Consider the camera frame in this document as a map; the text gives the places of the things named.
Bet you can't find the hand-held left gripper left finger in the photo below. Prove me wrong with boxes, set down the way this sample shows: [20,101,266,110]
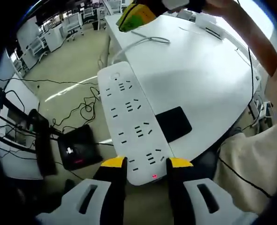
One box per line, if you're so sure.
[35,156,128,225]

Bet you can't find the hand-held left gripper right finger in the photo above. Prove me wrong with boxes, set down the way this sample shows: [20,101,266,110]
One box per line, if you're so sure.
[165,157,258,225]

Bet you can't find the white power strip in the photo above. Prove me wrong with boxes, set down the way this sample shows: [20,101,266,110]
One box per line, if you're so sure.
[97,61,175,187]

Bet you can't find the person's right hand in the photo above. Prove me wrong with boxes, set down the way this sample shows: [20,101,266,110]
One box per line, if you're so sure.
[202,0,241,17]

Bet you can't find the white printer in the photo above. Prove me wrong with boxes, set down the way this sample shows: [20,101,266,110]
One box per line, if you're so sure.
[194,14,225,40]

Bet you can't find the black floor equipment case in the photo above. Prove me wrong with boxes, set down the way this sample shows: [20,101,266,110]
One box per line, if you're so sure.
[57,124,104,171]

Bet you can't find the group of white office chairs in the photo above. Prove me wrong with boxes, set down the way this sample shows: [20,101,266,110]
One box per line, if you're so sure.
[16,0,132,68]

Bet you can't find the black tripod stand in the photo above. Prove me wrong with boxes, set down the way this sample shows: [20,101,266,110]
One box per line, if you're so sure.
[0,86,59,176]

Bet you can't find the white table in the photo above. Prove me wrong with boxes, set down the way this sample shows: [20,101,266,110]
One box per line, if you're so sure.
[104,10,262,162]

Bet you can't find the black rectangular pad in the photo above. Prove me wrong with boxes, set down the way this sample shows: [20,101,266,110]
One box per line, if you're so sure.
[155,106,192,143]

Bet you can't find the rolling whiteboard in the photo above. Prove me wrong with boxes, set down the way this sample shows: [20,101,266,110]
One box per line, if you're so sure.
[16,17,39,51]

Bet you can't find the white side desk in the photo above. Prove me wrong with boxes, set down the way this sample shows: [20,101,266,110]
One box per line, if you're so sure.
[0,74,44,181]

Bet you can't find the white power strip cable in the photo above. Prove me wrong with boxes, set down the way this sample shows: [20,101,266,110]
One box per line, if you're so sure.
[110,30,171,65]

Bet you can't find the thin black device cable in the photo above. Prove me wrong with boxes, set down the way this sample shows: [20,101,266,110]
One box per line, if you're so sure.
[217,0,272,199]

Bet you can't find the tangled black floor cables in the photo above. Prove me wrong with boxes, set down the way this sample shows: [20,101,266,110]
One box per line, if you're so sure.
[0,77,113,146]

